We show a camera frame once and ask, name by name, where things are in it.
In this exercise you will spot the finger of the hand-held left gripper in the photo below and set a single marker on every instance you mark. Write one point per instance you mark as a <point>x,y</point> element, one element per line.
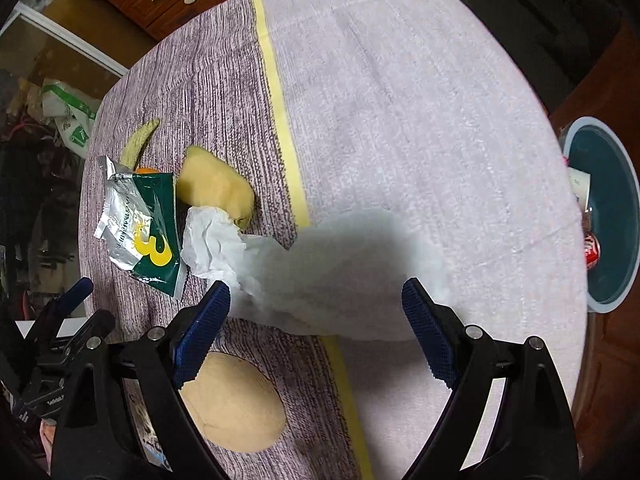
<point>95,325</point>
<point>70,300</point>

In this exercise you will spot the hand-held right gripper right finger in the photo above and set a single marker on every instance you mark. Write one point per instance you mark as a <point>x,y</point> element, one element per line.
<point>430,335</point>

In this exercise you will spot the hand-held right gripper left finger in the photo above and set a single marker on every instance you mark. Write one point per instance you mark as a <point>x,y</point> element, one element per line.
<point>205,325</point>

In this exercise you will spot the white tissue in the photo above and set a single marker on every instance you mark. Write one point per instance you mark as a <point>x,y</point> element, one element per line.
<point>220,245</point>

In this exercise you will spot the blue-grey round waste bin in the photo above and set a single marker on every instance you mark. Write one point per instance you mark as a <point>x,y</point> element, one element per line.
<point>615,210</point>

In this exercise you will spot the tan round flat piece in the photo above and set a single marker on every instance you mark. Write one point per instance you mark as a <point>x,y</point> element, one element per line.
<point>240,410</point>

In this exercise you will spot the green and silver snack packet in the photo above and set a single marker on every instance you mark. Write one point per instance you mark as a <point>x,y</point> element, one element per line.
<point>150,220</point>

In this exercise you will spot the yellow fruit peel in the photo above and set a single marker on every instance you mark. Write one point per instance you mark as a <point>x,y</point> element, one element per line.
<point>215,185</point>

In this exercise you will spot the small orange fruit piece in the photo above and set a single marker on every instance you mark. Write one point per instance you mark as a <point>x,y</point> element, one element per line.
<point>146,171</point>

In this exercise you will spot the yellow-green banana peel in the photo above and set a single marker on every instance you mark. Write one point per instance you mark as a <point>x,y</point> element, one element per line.
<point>137,145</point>

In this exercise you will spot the red drink can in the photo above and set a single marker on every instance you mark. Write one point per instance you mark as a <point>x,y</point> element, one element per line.
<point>591,250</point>

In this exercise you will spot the white and green plastic bag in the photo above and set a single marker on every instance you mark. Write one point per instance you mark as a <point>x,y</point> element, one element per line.
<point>70,105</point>

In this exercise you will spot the white framed glass door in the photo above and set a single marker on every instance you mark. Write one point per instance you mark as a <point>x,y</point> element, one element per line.
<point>65,30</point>

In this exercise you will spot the brown wooden drawer cabinet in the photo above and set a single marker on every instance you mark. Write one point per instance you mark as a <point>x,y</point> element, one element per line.
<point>150,5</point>

